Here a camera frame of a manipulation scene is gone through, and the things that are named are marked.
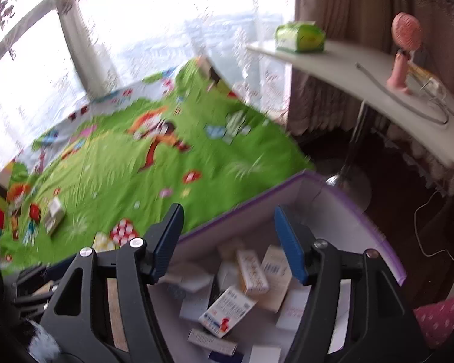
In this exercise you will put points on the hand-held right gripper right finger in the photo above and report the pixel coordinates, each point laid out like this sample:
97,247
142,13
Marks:
291,247

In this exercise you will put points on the green cartoon printed blanket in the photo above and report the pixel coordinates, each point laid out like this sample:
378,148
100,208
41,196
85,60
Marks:
117,166

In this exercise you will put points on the white lace curtain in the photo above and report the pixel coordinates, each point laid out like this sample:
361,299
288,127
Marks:
136,26

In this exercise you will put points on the window frame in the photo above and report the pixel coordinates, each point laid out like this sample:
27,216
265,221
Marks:
75,34

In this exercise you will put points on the purple storage box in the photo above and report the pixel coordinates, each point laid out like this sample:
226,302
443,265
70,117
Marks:
325,211

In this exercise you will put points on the green tissue packet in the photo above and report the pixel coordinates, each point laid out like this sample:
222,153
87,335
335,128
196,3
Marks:
299,36

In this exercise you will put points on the pile of assorted small cartons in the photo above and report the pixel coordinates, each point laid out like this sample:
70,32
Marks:
249,272

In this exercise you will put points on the brown curtain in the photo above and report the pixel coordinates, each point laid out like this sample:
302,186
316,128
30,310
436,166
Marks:
344,0

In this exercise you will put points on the pink polka dot cloth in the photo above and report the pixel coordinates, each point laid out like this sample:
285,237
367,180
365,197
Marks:
442,321

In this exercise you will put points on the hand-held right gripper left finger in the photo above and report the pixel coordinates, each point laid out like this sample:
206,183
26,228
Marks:
166,245

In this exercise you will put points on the pink handheld fan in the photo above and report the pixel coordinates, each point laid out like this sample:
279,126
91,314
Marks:
399,68

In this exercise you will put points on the white side table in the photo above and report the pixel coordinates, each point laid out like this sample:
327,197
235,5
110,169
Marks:
344,68

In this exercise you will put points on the small white carton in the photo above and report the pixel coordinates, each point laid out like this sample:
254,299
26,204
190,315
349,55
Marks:
55,215

